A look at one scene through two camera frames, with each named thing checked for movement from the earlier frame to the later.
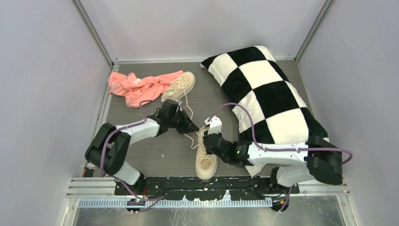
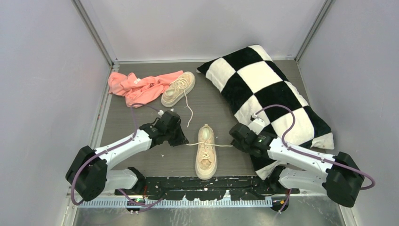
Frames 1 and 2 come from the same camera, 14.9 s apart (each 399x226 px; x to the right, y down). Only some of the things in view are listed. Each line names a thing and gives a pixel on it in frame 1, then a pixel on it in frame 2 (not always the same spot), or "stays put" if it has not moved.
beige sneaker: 178,86 stays put
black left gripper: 188,126 to 180,139
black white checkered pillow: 251,77 stays put
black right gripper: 209,151 to 235,142
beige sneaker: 206,164 stays put
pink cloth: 136,90 stays put
